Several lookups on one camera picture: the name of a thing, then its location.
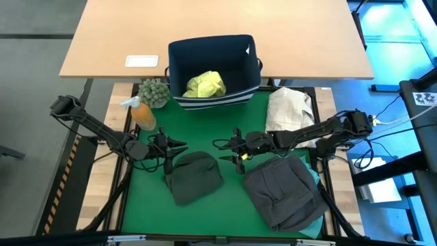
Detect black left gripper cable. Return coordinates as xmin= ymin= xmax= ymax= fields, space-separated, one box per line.
xmin=131 ymin=150 xmax=165 ymax=174

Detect black floor cable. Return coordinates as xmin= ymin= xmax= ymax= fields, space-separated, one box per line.
xmin=370 ymin=122 xmax=437 ymax=143

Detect black panel with hazard stripes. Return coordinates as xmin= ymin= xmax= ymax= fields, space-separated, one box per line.
xmin=36 ymin=135 xmax=100 ymax=236

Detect orange spray bottle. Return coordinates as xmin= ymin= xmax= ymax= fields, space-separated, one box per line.
xmin=119 ymin=95 xmax=157 ymax=132

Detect wooden table side board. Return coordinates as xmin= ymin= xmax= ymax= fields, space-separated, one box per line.
xmin=76 ymin=81 xmax=137 ymax=230
xmin=313 ymin=87 xmax=365 ymax=236

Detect light wooden desk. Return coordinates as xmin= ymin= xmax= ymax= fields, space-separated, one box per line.
xmin=59 ymin=0 xmax=376 ymax=81

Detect dark grey shorts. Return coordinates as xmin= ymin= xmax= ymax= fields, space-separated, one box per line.
xmin=242 ymin=155 xmax=329 ymax=232

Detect white floor box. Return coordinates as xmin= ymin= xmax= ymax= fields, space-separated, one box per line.
xmin=351 ymin=156 xmax=403 ymax=204

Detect light blue shorts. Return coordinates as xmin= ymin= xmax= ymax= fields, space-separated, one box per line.
xmin=298 ymin=155 xmax=325 ymax=239

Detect silver metal bracket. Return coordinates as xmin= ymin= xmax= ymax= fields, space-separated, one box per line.
xmin=295 ymin=238 xmax=337 ymax=246
xmin=107 ymin=234 xmax=147 ymax=244

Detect pale yellow floor cable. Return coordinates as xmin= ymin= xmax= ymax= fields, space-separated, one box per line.
xmin=375 ymin=104 xmax=437 ymax=126

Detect dark green garment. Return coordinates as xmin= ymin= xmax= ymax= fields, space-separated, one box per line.
xmin=163 ymin=151 xmax=225 ymax=207

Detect navy white striped laundry basket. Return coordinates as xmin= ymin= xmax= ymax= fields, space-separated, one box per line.
xmin=165 ymin=33 xmax=264 ymax=111

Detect black side table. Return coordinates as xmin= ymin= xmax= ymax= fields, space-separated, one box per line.
xmin=399 ymin=80 xmax=437 ymax=246

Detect yellow garment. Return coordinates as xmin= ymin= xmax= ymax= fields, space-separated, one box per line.
xmin=182 ymin=70 xmax=227 ymax=99

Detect black table frame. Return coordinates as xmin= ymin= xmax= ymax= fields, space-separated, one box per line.
xmin=102 ymin=81 xmax=342 ymax=241

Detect black cable conduit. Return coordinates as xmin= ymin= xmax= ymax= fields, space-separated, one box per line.
xmin=81 ymin=163 xmax=135 ymax=233
xmin=315 ymin=177 xmax=365 ymax=239

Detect potted green succulent plant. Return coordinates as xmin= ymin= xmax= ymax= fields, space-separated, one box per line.
xmin=137 ymin=78 xmax=171 ymax=109

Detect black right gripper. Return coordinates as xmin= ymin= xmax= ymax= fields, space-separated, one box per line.
xmin=218 ymin=127 xmax=274 ymax=176

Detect green table mat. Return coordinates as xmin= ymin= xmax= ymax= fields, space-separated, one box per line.
xmin=121 ymin=89 xmax=324 ymax=239

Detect white paper with black marks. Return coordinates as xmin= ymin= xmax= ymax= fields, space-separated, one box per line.
xmin=412 ymin=91 xmax=437 ymax=107

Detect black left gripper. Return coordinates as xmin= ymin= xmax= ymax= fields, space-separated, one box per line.
xmin=146 ymin=126 xmax=189 ymax=176

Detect beige folded garment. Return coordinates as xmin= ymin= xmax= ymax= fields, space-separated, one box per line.
xmin=264 ymin=86 xmax=317 ymax=148

